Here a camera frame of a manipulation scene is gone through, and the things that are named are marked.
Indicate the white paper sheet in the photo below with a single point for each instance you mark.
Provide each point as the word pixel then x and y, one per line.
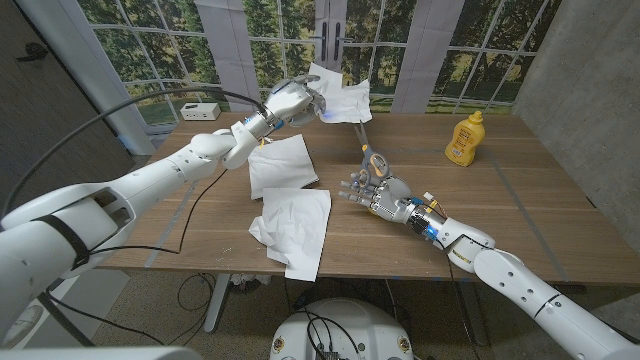
pixel 350 102
pixel 295 227
pixel 282 167

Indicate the grey torso connector box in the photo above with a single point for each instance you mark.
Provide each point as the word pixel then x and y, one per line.
pixel 327 356

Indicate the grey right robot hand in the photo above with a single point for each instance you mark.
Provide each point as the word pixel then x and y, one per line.
pixel 392 200

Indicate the white backdrop frame post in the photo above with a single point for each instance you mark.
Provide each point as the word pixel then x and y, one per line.
pixel 95 70

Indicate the grey table leg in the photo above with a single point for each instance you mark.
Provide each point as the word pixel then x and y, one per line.
pixel 472 315

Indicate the grey and orange scissors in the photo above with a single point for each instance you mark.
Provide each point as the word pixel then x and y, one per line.
pixel 367 159

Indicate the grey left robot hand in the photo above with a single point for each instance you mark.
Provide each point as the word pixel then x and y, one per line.
pixel 290 102

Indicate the white table leg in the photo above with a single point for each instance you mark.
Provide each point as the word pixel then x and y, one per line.
pixel 217 305

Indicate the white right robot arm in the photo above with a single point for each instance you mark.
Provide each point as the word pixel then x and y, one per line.
pixel 525 290

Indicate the yellow mustard bottle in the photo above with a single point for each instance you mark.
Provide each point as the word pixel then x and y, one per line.
pixel 466 140

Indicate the creased white paper sheet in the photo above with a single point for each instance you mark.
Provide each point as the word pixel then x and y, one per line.
pixel 295 227

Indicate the white robot torso base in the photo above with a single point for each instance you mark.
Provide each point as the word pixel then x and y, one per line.
pixel 360 325

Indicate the printed forest window backdrop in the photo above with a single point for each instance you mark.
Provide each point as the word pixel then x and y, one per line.
pixel 400 50

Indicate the flat white paper sheet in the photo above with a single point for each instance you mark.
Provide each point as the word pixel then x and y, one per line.
pixel 282 167

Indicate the white power socket box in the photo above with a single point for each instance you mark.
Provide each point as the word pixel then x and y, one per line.
pixel 200 111

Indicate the white sneaker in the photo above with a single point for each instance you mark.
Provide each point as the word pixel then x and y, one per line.
pixel 22 325

